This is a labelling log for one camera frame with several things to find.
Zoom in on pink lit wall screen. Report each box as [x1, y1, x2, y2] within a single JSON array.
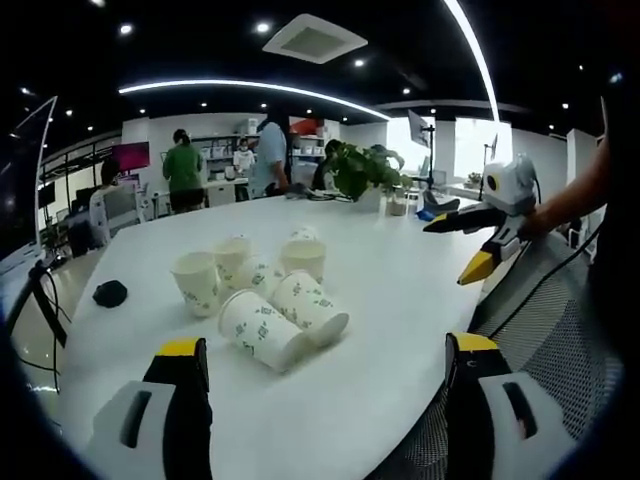
[[110, 140, 152, 172]]

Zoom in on white framed board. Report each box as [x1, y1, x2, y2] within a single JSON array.
[[0, 94, 60, 264]]

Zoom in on group of round ceiling downlights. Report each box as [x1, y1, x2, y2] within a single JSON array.
[[17, 0, 624, 124]]

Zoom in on grey mesh office chair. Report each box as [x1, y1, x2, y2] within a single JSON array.
[[399, 232, 629, 480]]

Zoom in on curved ceiling light strip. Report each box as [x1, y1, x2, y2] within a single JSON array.
[[441, 0, 502, 122], [117, 78, 392, 122]]

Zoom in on cluster of printed paper cups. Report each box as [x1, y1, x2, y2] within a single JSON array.
[[169, 225, 351, 375]]

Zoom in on person's dark clothing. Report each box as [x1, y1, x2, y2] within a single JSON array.
[[585, 74, 640, 306]]

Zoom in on white storage shelf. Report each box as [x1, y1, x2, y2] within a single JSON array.
[[198, 116, 332, 177]]

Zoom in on square ceiling air vent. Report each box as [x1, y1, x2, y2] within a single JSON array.
[[261, 13, 370, 66]]

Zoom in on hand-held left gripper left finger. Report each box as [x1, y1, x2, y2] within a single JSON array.
[[87, 337, 214, 480]]

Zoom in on white table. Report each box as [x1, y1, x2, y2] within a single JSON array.
[[29, 192, 501, 480]]

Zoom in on green potted plant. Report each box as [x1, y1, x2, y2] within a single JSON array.
[[331, 143, 415, 212]]

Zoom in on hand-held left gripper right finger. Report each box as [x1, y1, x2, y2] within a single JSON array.
[[444, 331, 577, 480]]

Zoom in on dark clutter with cables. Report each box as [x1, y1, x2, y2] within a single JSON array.
[[283, 181, 352, 204]]

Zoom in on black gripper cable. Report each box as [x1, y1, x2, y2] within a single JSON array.
[[489, 219, 604, 339]]

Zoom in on dark object on table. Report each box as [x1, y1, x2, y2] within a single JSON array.
[[424, 192, 462, 215]]

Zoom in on black tripod stand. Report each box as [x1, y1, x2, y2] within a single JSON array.
[[3, 258, 70, 394]]

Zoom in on black crumpled cloth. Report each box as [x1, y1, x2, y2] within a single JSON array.
[[91, 279, 129, 308]]

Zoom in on white counter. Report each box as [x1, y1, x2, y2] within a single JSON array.
[[203, 176, 251, 207]]

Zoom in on small glass jar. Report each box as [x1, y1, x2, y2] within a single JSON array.
[[384, 187, 408, 218]]

